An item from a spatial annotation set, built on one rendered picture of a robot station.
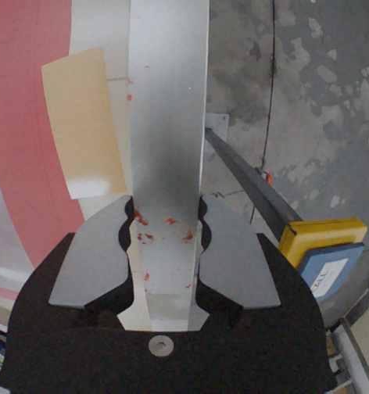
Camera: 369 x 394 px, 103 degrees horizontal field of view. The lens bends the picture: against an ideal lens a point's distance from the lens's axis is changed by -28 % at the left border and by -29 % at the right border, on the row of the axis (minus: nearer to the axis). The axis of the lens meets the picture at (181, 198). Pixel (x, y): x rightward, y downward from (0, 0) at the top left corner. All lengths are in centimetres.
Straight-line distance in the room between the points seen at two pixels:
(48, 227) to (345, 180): 175
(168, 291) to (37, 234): 14
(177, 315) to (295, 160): 126
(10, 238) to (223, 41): 114
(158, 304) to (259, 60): 117
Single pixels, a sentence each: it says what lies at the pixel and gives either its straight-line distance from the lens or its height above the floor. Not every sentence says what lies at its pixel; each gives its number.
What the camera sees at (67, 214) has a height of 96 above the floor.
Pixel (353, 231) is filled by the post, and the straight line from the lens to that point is 28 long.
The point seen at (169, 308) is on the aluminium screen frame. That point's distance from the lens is 19.
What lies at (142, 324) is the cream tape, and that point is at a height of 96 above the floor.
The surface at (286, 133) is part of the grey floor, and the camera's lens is 129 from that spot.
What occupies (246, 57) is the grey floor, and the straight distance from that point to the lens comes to 118.
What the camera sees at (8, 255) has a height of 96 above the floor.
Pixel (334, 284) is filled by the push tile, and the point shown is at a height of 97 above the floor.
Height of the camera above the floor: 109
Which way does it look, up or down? 62 degrees down
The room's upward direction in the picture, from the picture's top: 175 degrees clockwise
